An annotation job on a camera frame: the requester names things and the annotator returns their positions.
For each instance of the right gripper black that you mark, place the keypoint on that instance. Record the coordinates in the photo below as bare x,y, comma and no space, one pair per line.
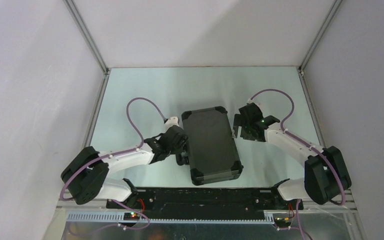
238,122

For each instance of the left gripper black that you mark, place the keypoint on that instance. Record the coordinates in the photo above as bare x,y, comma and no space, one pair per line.
180,150

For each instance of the black poker set case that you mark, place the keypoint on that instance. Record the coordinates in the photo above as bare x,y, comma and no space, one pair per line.
210,150

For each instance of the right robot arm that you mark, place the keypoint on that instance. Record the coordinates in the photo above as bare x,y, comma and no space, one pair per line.
325,173

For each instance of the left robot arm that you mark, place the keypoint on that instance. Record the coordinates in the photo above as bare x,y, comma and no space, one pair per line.
87,177

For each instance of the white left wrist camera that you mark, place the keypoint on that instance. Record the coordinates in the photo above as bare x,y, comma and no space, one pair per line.
171,122

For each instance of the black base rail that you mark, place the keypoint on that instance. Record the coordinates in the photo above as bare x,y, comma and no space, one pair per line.
225,204

